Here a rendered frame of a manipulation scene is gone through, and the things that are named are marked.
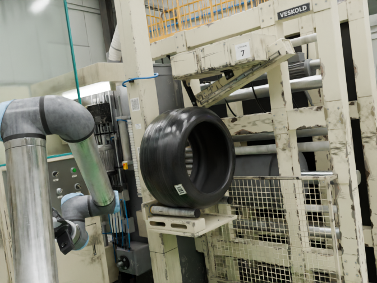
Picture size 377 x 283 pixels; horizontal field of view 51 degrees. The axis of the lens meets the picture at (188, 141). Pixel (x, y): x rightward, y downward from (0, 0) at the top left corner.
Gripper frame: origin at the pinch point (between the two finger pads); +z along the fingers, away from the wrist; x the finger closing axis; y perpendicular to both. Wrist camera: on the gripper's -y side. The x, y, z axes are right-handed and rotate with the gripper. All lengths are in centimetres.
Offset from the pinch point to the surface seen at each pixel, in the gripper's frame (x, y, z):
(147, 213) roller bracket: 30, 11, -94
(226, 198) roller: 68, -12, -94
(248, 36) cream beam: 125, 33, -44
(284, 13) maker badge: 158, 37, -55
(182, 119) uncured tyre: 72, 24, -55
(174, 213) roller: 40, -2, -84
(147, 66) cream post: 83, 72, -68
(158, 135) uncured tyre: 58, 27, -57
